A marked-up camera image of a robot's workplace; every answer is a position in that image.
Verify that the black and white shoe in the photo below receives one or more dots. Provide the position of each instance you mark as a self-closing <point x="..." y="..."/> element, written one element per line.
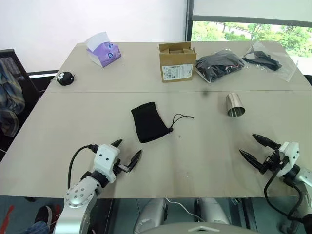
<point x="45" y="214"/>

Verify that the stainless steel cup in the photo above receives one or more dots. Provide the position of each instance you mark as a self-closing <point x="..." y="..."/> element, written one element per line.
<point x="234" y="104"/>

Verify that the silver right robot leg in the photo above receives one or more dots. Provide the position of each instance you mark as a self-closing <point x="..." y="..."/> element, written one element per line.
<point x="212" y="210"/>

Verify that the small black plush toy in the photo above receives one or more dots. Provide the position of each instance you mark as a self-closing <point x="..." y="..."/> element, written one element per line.
<point x="65" y="77"/>

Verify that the plaid garment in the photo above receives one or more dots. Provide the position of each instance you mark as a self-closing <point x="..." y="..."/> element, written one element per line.
<point x="9" y="97"/>

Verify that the silver robot leg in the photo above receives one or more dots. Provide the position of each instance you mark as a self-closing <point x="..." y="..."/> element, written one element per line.
<point x="151" y="214"/>
<point x="212" y="210"/>

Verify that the clear bag with black parts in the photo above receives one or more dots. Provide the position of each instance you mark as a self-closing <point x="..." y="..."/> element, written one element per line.
<point x="264" y="61"/>

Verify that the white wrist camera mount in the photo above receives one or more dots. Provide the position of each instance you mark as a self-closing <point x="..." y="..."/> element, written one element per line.
<point x="288" y="156"/>
<point x="105" y="159"/>

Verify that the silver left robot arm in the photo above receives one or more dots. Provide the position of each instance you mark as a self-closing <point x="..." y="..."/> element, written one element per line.
<point x="78" y="198"/>

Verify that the blue jeans leg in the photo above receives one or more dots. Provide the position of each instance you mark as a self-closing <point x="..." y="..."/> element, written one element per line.
<point x="36" y="228"/>

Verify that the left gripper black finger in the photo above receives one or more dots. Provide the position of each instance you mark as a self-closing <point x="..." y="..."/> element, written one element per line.
<point x="117" y="142"/>
<point x="135" y="159"/>

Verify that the silver left robot leg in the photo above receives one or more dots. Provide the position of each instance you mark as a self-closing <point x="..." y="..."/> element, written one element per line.
<point x="151" y="214"/>

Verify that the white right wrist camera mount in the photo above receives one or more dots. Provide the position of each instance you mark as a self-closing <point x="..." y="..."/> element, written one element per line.
<point x="288" y="156"/>

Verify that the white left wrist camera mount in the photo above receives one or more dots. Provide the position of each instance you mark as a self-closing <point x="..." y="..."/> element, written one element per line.
<point x="105" y="159"/>

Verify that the dark office chair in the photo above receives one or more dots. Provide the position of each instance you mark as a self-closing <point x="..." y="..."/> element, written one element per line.
<point x="26" y="85"/>

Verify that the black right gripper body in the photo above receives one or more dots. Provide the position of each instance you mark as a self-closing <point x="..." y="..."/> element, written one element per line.
<point x="274" y="162"/>

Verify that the grey robot torso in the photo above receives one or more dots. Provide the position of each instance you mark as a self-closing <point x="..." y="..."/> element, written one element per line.
<point x="202" y="228"/>

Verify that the purple tissue box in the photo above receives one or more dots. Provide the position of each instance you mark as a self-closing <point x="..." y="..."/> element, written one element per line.
<point x="104" y="54"/>

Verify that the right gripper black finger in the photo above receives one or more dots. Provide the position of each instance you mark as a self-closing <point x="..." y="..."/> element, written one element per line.
<point x="267" y="142"/>
<point x="253" y="159"/>

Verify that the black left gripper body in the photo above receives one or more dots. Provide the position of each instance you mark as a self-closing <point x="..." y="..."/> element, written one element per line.
<point x="118" y="167"/>

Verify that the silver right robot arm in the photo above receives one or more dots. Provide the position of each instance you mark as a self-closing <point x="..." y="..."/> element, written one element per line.
<point x="303" y="179"/>

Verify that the open brown cardboard box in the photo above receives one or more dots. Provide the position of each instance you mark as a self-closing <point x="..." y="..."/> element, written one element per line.
<point x="177" y="68"/>

